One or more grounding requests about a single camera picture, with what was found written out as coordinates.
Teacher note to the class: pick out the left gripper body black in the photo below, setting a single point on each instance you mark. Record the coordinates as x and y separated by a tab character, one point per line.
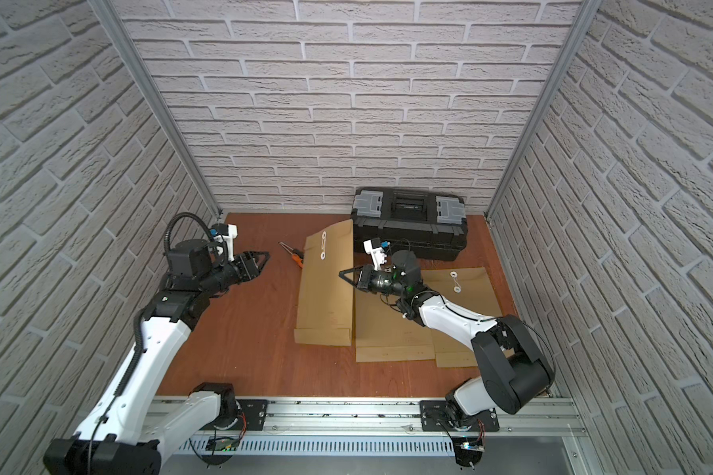
238	267

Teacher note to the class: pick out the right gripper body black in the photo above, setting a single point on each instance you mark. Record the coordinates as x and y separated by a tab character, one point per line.
379	283

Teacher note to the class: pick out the brown kraft file bag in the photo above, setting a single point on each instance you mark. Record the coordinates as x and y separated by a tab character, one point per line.
325	308
471	289
383	335

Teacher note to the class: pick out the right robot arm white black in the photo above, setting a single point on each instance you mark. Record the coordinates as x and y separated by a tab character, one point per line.
512	368

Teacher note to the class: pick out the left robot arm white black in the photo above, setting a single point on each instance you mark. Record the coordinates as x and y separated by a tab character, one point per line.
113	438

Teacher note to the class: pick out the orange black screwdriver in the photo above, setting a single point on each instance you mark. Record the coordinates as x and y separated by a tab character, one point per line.
289	250

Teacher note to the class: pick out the black grey plastic toolbox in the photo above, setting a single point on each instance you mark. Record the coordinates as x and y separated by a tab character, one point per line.
431	225

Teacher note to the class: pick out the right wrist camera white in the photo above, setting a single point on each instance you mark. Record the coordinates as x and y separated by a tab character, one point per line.
375	248

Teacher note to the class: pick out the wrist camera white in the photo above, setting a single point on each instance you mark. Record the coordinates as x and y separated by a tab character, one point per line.
224	235
375	248

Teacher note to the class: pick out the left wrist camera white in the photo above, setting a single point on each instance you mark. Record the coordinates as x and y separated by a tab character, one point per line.
224	235

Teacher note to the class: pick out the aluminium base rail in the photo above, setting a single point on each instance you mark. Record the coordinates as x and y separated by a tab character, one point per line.
543	417

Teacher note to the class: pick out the left aluminium corner post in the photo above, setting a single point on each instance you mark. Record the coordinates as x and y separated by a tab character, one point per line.
116	31

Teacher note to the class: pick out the aluminium corner post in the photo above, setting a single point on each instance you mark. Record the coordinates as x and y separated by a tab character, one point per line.
578	30
116	31

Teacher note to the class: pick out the right aluminium corner post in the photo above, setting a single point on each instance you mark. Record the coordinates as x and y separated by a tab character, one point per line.
578	30

